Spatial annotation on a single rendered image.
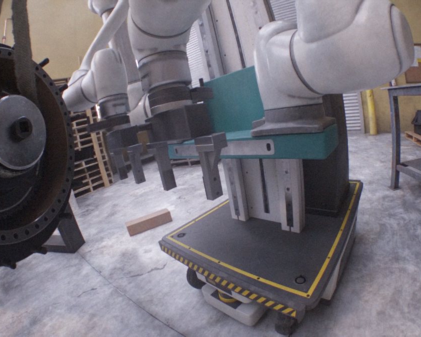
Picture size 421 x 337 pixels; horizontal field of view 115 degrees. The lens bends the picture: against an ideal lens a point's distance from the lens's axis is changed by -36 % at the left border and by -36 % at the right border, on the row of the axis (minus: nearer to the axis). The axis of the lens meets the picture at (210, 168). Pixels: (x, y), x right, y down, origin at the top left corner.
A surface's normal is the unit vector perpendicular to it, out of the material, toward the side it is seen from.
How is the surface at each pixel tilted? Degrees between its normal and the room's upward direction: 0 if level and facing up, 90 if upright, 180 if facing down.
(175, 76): 90
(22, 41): 100
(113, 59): 82
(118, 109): 90
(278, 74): 94
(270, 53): 80
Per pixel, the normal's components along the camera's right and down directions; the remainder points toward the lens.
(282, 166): -0.70, 0.29
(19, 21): 0.83, 0.18
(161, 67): 0.06, 0.22
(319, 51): -0.90, 0.36
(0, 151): 0.97, -0.15
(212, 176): 0.69, 0.04
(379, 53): -0.47, 0.73
